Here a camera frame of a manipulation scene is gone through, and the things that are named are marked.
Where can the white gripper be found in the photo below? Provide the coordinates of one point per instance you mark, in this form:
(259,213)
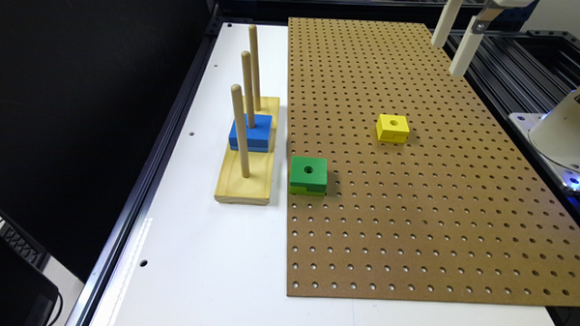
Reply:
(473,35)

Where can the green block with hole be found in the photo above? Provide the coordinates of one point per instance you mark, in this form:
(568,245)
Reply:
(308,176)

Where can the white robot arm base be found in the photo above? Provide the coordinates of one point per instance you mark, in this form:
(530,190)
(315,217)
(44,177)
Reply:
(555,137)

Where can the yellow block with hole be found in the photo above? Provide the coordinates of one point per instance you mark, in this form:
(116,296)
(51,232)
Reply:
(392,128)

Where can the blue block on peg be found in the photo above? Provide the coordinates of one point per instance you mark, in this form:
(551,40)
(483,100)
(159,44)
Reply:
(258,137)

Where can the brown pegboard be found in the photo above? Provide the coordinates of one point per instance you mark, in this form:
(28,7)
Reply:
(456,213)

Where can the back wooden peg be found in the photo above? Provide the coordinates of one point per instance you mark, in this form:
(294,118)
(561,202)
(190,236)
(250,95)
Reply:
(254,67)

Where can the wooden peg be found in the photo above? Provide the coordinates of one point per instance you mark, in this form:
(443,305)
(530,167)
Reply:
(247,77)
(254,67)
(240,125)

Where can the middle wooden peg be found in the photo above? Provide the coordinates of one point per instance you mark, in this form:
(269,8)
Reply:
(247,77)

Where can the front wooden peg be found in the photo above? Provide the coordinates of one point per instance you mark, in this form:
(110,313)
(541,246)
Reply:
(240,125)

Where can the wooden peg base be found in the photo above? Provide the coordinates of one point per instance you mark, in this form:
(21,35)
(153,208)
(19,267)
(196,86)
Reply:
(232,186)

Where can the black monitor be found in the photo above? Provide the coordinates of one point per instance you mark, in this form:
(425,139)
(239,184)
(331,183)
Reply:
(27,297)

